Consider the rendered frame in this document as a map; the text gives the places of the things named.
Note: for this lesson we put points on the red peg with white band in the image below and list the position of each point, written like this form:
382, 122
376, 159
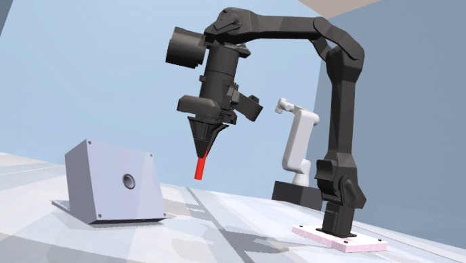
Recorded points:
200, 167

